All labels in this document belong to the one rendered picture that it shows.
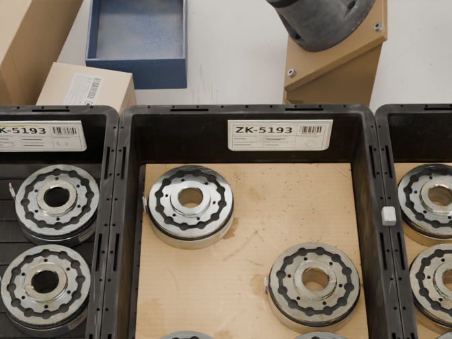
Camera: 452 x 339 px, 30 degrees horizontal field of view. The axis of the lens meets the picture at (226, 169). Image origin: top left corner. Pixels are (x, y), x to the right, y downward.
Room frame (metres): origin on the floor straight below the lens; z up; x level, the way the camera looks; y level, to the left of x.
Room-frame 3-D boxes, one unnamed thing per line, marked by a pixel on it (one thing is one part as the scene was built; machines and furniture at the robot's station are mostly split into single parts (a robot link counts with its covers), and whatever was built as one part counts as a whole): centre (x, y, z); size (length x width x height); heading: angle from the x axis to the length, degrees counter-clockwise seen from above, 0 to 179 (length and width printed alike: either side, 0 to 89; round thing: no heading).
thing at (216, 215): (0.54, 0.04, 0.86); 0.10 x 0.10 x 0.01
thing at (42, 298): (0.43, 0.20, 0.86); 0.05 x 0.05 x 0.01
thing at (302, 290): (0.43, -0.10, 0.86); 0.05 x 0.05 x 0.01
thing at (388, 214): (0.47, -0.17, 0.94); 0.02 x 0.01 x 0.01; 0
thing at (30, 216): (0.54, 0.20, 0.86); 0.10 x 0.10 x 0.01
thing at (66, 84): (0.75, 0.21, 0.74); 0.16 x 0.12 x 0.07; 169
